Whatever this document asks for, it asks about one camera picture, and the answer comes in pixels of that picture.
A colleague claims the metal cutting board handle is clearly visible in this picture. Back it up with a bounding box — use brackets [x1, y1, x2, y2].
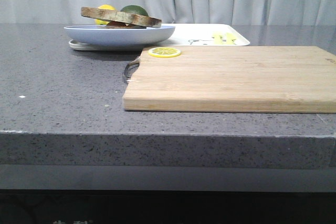
[123, 56, 140, 83]

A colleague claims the white bear print tray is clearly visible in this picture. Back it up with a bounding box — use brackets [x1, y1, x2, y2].
[69, 24, 250, 51]

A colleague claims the yellow plastic fork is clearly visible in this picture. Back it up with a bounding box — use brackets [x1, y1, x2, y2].
[212, 31, 224, 45]

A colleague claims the bread slice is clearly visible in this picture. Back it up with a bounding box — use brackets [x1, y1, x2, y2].
[106, 23, 146, 29]
[81, 7, 162, 28]

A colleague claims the yellow plastic knife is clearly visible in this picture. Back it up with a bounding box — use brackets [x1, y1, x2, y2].
[226, 33, 237, 45]

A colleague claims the fried egg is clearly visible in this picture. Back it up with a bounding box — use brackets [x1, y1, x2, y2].
[106, 21, 127, 27]

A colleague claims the yellow lemon slice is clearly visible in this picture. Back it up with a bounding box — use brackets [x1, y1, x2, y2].
[148, 47, 181, 58]

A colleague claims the light blue round plate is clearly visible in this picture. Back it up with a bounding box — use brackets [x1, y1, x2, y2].
[64, 25, 175, 46]

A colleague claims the back yellow lemon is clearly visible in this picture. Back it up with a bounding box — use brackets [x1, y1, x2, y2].
[95, 4, 116, 25]

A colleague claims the wooden cutting board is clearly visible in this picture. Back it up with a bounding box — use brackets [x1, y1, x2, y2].
[123, 46, 335, 113]

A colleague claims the green lime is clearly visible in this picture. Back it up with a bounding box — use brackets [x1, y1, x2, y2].
[120, 5, 148, 16]

